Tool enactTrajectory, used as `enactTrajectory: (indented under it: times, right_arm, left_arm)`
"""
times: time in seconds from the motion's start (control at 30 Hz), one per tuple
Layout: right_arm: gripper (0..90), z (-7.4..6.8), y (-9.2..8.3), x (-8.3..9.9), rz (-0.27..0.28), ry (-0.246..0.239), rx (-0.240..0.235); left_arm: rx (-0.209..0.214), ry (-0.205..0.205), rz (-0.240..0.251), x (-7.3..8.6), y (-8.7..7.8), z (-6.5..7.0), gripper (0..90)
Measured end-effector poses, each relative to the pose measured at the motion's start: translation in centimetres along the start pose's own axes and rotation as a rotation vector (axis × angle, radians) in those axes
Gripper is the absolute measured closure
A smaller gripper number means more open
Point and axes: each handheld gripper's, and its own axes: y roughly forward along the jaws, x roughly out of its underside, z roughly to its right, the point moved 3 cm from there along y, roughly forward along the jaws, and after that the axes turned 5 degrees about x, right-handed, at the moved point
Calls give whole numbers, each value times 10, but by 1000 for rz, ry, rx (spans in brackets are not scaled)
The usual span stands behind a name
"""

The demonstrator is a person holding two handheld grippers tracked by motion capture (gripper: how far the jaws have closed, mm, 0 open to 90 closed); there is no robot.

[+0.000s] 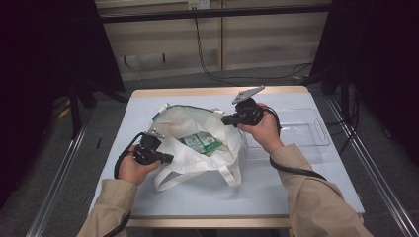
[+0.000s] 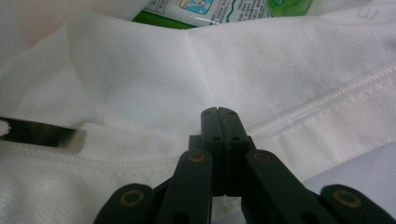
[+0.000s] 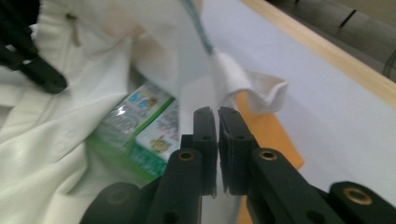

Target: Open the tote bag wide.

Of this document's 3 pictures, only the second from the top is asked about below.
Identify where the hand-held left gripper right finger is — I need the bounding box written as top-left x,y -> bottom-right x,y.
219,106 -> 257,198

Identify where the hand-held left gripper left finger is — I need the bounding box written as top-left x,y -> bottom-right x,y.
189,106 -> 226,198

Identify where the white patterned tote bag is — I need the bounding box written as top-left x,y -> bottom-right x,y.
0,0 -> 396,224

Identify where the white green printed packet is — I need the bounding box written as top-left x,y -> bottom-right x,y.
132,0 -> 274,31

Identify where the bright green packet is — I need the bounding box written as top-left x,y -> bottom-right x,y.
266,0 -> 315,18

